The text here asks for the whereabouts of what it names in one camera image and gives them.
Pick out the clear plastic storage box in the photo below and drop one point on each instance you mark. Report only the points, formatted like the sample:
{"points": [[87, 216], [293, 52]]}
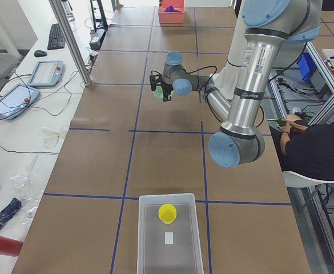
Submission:
{"points": [[168, 248]]}

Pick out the far teach pendant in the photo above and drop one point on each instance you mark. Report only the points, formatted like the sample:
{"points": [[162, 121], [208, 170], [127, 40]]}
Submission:
{"points": [[46, 74]]}

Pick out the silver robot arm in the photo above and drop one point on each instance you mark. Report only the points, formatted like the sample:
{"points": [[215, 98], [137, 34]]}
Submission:
{"points": [[235, 95]]}

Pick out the red bottle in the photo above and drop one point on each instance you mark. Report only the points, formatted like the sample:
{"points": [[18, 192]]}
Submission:
{"points": [[10, 247]]}

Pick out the white chair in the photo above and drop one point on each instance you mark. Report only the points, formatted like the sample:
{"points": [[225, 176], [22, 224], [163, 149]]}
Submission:
{"points": [[295, 180]]}

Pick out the purple cloth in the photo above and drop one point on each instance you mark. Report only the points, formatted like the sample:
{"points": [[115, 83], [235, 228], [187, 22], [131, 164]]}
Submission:
{"points": [[171, 9]]}

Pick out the blue object on desk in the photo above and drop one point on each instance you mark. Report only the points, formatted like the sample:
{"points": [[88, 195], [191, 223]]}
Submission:
{"points": [[9, 211]]}

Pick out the pink plastic bin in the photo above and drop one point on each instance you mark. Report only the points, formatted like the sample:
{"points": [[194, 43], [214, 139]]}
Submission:
{"points": [[171, 18]]}

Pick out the clear crumpled plastic wrap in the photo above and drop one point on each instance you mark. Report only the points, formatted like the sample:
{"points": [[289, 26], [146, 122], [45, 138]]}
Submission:
{"points": [[29, 193]]}

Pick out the black computer mouse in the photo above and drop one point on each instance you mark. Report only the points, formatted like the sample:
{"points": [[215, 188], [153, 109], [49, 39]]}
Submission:
{"points": [[40, 53]]}

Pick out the green handled grabber tool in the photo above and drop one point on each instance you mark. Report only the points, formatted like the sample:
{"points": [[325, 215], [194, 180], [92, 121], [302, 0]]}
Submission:
{"points": [[281, 122]]}

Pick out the white label in box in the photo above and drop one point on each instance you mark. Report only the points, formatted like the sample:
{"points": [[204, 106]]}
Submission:
{"points": [[169, 238]]}

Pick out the mint green bowl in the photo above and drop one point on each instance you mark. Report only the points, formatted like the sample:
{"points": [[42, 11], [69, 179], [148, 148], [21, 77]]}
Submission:
{"points": [[158, 93]]}

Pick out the white crumpled tissue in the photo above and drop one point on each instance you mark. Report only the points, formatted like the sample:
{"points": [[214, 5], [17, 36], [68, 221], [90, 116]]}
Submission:
{"points": [[52, 135]]}

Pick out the black keyboard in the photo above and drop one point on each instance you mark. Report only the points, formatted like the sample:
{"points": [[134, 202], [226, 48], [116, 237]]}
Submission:
{"points": [[56, 38]]}

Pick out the near teach pendant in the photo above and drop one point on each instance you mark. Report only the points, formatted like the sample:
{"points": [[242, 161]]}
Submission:
{"points": [[18, 99]]}

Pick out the teach pendant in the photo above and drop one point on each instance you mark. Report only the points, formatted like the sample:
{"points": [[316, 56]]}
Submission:
{"points": [[18, 99], [46, 74]]}

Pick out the aluminium frame post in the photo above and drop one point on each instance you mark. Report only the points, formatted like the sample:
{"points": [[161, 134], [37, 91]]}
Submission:
{"points": [[70, 40]]}

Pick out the seated person in black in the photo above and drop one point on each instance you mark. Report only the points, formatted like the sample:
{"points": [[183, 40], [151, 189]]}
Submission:
{"points": [[303, 149]]}

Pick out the blue storage bin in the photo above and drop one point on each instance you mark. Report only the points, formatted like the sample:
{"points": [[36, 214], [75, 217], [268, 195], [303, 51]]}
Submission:
{"points": [[306, 66]]}

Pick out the black computer box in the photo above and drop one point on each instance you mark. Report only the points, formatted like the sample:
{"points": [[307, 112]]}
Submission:
{"points": [[97, 39]]}

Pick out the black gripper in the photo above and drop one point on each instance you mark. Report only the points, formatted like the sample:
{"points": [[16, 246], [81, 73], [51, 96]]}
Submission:
{"points": [[165, 89]]}

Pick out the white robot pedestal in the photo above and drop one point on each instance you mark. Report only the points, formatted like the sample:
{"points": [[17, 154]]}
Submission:
{"points": [[228, 77]]}

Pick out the yellow plastic cup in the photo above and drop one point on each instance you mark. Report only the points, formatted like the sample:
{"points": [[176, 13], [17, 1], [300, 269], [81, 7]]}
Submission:
{"points": [[167, 213]]}

